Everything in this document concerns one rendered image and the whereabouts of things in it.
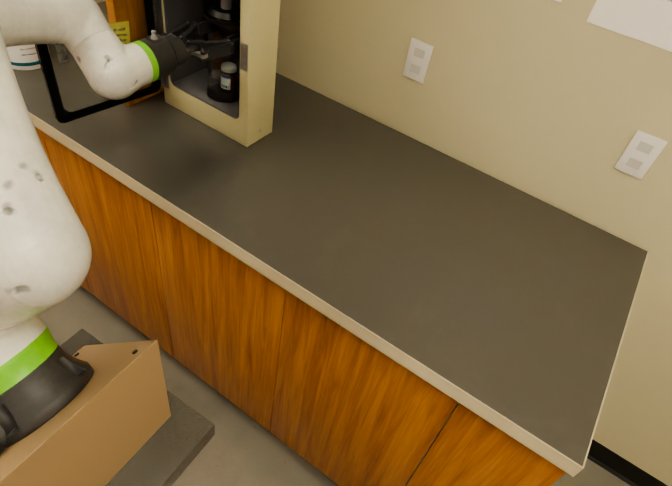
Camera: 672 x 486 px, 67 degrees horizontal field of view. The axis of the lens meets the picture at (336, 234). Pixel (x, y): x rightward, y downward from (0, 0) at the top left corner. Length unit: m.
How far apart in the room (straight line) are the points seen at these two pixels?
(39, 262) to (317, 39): 1.29
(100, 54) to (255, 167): 0.46
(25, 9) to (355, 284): 0.81
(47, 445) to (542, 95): 1.28
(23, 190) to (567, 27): 1.18
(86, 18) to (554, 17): 1.04
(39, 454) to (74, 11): 0.83
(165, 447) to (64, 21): 0.81
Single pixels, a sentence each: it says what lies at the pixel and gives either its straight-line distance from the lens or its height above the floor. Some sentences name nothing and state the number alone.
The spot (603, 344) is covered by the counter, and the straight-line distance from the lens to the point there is 1.27.
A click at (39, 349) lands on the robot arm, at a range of 0.79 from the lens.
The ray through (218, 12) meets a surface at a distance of 1.41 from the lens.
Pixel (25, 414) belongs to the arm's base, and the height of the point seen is 1.14.
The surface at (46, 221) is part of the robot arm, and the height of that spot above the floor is 1.37.
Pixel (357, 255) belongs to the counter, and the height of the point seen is 0.94.
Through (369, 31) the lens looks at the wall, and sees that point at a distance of 1.62.
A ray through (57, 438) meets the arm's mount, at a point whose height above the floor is 1.15.
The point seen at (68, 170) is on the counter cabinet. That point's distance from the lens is 1.73.
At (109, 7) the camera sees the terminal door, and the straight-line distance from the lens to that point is 1.45.
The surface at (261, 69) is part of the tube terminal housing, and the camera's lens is 1.39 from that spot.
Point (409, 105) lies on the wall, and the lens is 1.63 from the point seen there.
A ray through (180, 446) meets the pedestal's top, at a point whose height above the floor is 0.94.
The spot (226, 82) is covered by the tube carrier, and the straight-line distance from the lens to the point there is 1.47.
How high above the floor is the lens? 1.79
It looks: 44 degrees down
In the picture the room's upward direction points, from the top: 11 degrees clockwise
